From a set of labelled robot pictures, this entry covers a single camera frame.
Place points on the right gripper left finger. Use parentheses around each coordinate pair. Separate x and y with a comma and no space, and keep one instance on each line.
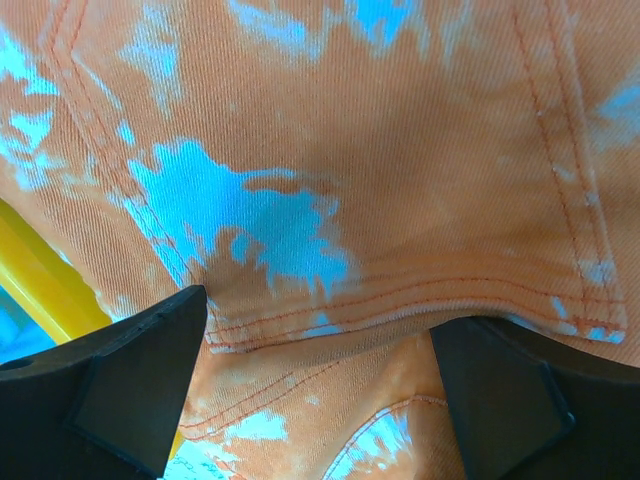
(105,405)

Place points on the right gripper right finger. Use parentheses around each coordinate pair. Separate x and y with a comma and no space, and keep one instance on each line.
(524,406)

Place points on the yellow plastic tray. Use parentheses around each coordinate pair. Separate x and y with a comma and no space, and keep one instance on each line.
(46,288)

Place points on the orange tie-dye shorts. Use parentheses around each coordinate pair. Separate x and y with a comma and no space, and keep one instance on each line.
(342,177)

